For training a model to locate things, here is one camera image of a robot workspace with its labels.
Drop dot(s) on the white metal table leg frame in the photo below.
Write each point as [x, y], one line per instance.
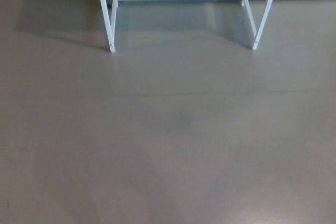
[263, 16]
[106, 16]

